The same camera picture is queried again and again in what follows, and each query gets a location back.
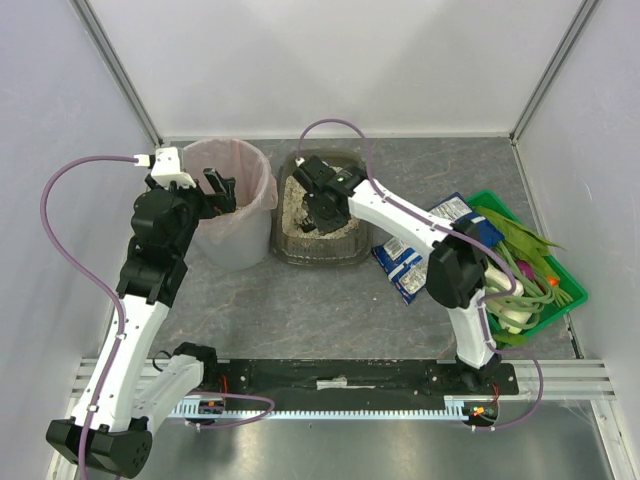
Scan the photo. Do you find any grey bin with pink bag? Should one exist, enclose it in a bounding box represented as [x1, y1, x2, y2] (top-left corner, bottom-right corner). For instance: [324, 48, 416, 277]
[184, 139, 278, 271]

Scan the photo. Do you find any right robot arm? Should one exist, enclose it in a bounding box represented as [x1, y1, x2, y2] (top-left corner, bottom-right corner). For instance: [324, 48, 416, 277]
[293, 156, 501, 391]

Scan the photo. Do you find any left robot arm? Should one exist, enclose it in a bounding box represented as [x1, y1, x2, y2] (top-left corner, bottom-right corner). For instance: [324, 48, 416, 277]
[46, 168, 236, 479]

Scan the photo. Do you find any grey litter box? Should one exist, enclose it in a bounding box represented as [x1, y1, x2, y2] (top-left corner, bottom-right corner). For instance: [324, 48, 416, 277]
[271, 152, 372, 267]

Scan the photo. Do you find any blue Doritos chip bag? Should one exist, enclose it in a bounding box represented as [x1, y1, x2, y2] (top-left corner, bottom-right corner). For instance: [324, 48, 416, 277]
[371, 192, 505, 305]

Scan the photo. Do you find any purple onion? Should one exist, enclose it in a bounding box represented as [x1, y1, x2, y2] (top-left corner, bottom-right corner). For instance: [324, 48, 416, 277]
[516, 259, 535, 282]

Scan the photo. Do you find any green onion bunch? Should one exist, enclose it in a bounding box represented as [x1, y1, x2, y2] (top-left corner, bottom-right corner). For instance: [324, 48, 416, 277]
[485, 264, 540, 335]

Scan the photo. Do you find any green leafy vegetable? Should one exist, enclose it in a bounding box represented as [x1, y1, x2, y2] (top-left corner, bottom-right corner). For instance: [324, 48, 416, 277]
[475, 206, 560, 271]

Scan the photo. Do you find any green vegetable tray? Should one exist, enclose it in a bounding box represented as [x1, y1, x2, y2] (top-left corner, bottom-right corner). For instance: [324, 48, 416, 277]
[467, 190, 588, 345]

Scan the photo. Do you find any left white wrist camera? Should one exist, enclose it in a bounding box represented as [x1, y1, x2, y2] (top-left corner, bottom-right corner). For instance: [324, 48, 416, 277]
[134, 147, 196, 189]

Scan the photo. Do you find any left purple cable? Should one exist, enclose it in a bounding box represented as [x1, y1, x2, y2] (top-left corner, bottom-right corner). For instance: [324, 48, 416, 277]
[40, 154, 144, 480]

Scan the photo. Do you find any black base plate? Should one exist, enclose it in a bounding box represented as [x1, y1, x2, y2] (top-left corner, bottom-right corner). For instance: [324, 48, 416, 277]
[198, 359, 519, 410]

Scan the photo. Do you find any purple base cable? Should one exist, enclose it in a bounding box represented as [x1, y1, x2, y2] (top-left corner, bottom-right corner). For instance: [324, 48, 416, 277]
[185, 391, 276, 431]

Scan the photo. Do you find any grey slotted cable duct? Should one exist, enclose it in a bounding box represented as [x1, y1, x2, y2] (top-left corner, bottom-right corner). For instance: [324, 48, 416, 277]
[168, 396, 494, 424]

